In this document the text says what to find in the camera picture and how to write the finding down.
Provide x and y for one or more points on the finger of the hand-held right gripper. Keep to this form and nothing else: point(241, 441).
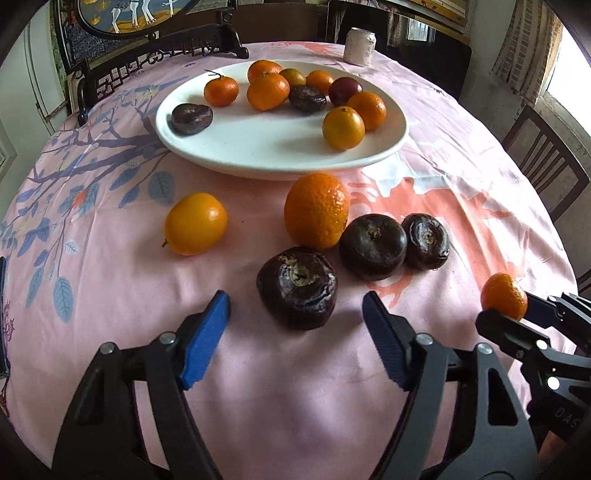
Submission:
point(540, 309)
point(508, 330)

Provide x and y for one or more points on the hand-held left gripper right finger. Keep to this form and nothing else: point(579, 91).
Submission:
point(385, 341)

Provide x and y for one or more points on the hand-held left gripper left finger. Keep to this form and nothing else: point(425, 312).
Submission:
point(205, 341)

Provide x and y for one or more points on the dark brown water chestnut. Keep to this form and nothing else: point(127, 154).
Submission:
point(425, 241)
point(373, 247)
point(298, 293)
point(306, 98)
point(191, 118)

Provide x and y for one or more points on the yellow-orange kumquat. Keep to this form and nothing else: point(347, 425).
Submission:
point(292, 76)
point(196, 224)
point(343, 128)

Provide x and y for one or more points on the large tangerine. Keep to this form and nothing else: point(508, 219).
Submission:
point(316, 210)

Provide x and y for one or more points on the white oval plate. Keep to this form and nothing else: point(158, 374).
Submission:
point(277, 147)

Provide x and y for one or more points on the dark red plum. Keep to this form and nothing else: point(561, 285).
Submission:
point(345, 90)

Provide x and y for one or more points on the dark wooden chair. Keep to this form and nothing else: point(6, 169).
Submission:
point(545, 152)

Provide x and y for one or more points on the bright window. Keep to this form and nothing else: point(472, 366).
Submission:
point(572, 69)

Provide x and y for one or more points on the brick pattern curtain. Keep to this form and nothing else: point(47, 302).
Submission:
point(521, 41)

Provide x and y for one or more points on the beverage can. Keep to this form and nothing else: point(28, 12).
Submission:
point(359, 46)

